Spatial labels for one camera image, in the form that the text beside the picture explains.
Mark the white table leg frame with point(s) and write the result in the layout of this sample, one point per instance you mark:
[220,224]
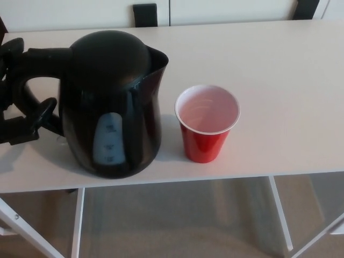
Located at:
[78,220]
[280,212]

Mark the small black object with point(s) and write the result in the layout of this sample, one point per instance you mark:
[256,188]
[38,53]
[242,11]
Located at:
[71,191]

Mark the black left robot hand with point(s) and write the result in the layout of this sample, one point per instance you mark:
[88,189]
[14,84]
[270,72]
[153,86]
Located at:
[10,129]

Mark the red plastic cup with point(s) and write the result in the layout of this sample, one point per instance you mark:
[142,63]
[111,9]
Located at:
[205,142]

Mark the black chair back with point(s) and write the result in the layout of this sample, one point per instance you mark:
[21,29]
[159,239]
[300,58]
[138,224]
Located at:
[145,14]
[306,9]

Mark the dark brown furniture panel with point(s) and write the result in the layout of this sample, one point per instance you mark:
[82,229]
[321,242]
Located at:
[2,25]

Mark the black electric kettle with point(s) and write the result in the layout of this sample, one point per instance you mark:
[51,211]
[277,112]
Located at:
[107,80]

